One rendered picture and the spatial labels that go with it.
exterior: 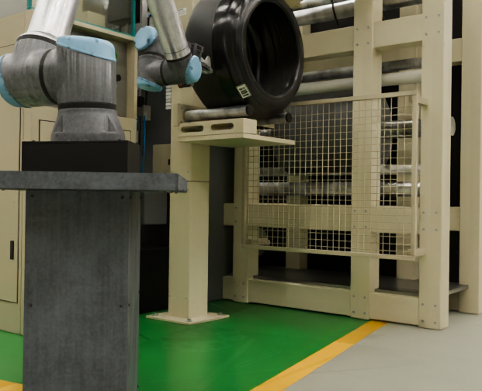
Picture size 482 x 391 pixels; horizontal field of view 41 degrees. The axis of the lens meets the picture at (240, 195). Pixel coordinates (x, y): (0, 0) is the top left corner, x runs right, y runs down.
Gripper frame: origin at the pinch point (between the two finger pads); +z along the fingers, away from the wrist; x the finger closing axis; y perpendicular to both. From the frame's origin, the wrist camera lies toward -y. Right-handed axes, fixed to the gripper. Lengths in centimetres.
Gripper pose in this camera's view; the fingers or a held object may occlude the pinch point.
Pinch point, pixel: (209, 73)
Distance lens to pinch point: 255.8
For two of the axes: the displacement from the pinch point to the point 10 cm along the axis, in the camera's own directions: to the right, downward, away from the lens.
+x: -7.9, -0.1, 6.2
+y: 0.9, -9.9, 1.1
